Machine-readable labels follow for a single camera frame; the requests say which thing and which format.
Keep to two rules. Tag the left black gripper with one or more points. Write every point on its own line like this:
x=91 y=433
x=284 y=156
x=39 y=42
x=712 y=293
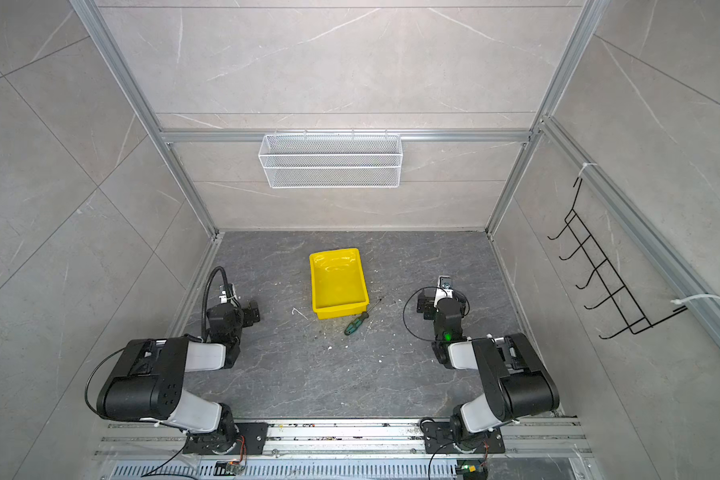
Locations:
x=247 y=318

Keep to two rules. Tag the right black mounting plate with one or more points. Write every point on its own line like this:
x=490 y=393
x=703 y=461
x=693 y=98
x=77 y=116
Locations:
x=442 y=438

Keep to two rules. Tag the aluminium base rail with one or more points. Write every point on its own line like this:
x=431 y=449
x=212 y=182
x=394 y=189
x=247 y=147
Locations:
x=391 y=448

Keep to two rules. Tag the black wire hook rack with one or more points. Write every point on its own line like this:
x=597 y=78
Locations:
x=604 y=272

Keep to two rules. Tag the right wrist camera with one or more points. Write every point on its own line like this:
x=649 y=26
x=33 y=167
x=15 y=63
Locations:
x=445 y=282

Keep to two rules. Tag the yellow plastic bin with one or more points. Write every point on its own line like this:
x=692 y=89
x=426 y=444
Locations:
x=338 y=284

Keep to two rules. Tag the black mounting plate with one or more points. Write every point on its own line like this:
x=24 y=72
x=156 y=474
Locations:
x=442 y=438
x=246 y=437

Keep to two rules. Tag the green handled screwdriver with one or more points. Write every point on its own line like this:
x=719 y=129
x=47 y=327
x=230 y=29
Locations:
x=356 y=323

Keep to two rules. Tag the white wire mesh basket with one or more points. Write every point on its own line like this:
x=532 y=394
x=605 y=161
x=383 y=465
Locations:
x=325 y=161

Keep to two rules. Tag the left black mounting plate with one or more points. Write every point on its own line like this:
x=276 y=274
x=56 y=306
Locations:
x=246 y=437

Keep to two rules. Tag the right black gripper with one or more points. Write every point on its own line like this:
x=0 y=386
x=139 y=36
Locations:
x=428 y=303

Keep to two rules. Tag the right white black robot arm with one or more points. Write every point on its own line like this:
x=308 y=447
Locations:
x=515 y=382

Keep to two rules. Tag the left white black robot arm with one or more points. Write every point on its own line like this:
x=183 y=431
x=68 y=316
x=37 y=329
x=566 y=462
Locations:
x=147 y=385

